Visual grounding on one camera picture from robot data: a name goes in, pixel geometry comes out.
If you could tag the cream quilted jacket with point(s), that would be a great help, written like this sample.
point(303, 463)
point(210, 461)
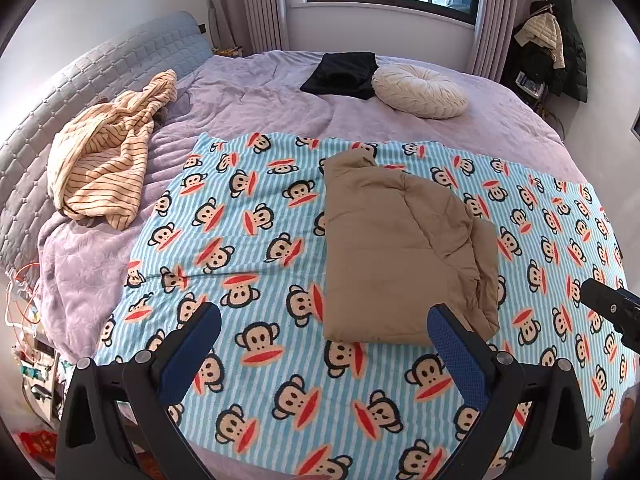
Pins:
point(542, 35)

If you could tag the yellow small box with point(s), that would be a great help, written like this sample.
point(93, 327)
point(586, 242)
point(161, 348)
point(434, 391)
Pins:
point(227, 51)

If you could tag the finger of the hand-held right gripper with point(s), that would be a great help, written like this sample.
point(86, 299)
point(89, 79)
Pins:
point(612, 310)

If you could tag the cluttered nightstand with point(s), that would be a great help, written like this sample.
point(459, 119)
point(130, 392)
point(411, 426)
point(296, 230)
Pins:
point(40, 375)

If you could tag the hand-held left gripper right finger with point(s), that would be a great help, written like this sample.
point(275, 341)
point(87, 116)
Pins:
point(457, 360)

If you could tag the dark coats on rack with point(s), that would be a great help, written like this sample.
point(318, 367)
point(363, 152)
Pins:
point(572, 60)

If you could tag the grey padded headboard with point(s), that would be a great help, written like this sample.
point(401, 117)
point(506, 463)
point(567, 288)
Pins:
point(75, 75)

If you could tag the monkey print striped blanket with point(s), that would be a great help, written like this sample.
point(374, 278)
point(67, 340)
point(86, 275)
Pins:
point(260, 240)

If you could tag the black white printed box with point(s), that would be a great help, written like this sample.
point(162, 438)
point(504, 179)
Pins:
point(531, 84)

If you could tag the round cream cushion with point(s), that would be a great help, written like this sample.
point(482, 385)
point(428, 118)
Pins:
point(420, 91)

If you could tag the tan puffer jacket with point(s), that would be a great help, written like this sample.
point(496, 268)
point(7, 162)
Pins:
point(400, 250)

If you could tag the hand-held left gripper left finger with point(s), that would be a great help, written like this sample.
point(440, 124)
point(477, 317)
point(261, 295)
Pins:
point(192, 350)

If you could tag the person's body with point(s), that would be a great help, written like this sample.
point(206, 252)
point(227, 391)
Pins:
point(625, 440)

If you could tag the wall mounted screen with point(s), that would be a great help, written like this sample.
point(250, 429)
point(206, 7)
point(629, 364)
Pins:
point(636, 124)

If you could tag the bed with lilac cover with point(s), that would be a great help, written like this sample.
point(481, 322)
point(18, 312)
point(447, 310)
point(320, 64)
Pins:
point(280, 95)

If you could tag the black folded cloth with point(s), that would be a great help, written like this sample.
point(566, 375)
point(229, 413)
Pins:
point(340, 75)

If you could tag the red packet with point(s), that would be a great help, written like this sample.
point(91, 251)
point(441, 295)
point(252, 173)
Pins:
point(37, 447)

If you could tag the grey pleated curtain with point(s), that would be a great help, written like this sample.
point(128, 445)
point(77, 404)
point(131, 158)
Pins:
point(495, 20)
point(250, 5)

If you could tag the orange striped cream garment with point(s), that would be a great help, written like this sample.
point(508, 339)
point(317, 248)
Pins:
point(105, 160)

